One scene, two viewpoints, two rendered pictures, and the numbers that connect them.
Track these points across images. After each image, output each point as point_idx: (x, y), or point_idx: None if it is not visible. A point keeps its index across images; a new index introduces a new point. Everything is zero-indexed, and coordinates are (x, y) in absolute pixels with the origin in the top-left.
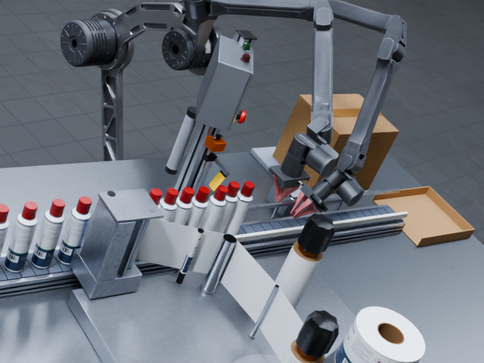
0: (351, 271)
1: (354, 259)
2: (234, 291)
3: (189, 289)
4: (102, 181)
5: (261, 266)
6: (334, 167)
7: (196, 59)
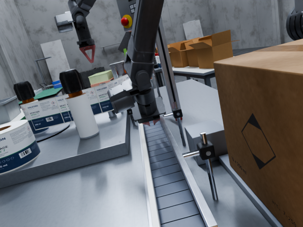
0: (103, 189)
1: (118, 197)
2: (96, 111)
3: (115, 113)
4: (209, 97)
5: (119, 128)
6: (57, 26)
7: (292, 24)
